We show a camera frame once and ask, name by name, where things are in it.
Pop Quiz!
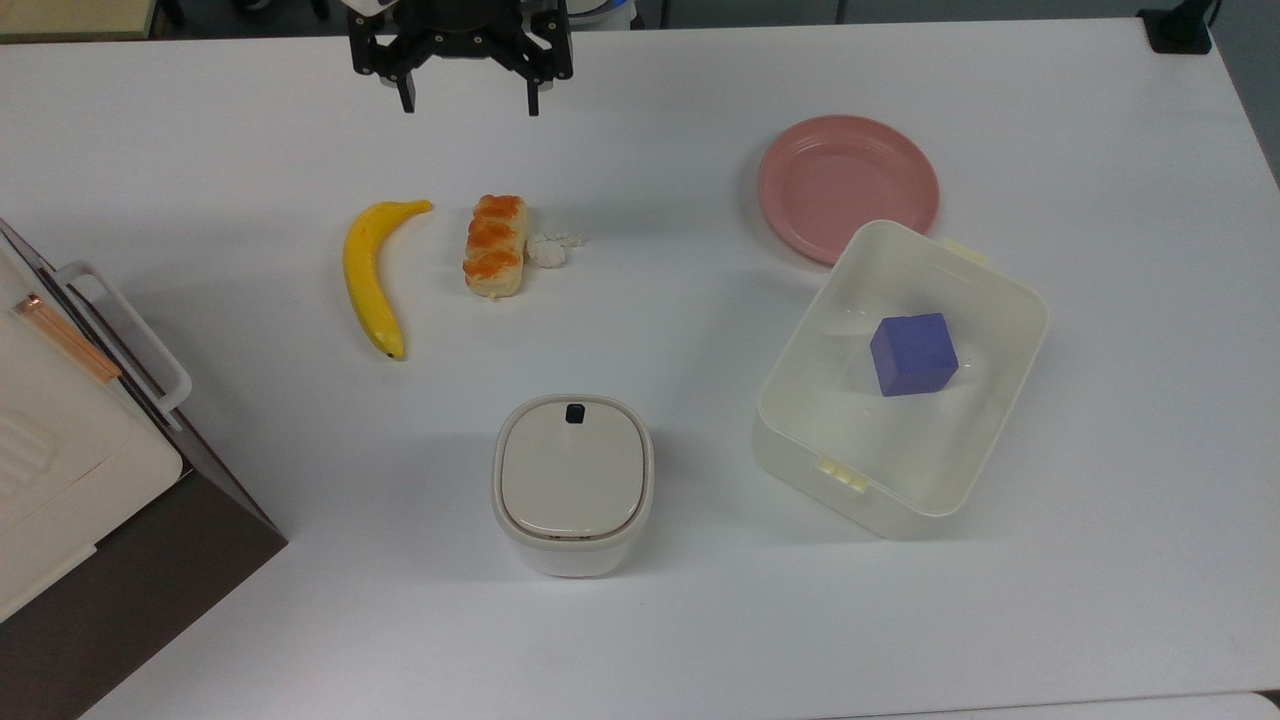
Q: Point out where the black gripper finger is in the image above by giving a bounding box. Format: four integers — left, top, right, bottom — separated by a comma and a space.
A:
500, 8, 576, 117
347, 10, 433, 114

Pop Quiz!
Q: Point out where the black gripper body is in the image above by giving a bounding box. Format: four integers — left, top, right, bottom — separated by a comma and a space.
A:
392, 0, 523, 63

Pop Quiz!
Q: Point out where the glazed bread loaf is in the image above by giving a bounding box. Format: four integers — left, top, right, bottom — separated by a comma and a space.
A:
462, 194, 528, 301

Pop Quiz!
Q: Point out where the pink plate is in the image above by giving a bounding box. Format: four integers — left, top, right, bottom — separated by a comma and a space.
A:
757, 114, 941, 267

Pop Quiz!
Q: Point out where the white crumpled paper lump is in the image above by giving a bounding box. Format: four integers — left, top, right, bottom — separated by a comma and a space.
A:
526, 231, 588, 270

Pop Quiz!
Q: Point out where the yellow banana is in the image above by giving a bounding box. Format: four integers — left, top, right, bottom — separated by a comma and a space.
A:
342, 199, 435, 362

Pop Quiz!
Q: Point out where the wooden side table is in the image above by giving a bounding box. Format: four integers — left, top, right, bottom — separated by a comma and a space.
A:
0, 0, 160, 44

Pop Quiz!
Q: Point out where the copper strip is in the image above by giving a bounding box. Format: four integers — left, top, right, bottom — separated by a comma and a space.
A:
13, 292, 124, 385

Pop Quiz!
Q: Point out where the white lidded bin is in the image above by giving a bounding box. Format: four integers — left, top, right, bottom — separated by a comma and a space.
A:
490, 393, 656, 579

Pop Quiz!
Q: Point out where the purple cube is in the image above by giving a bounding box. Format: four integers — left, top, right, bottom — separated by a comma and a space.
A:
869, 312, 961, 399

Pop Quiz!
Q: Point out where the translucent white plastic box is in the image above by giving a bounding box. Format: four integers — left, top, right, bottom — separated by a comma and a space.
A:
751, 219, 1051, 542

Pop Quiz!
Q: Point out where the white toaster oven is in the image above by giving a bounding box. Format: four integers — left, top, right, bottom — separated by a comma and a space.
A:
0, 218, 290, 720
0, 240, 186, 623

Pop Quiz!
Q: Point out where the white oven door handle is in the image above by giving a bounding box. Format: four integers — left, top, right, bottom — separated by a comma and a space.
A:
54, 261, 193, 417

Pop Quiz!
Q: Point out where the black clamp mount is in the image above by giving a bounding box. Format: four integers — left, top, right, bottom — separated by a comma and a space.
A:
1136, 0, 1223, 56

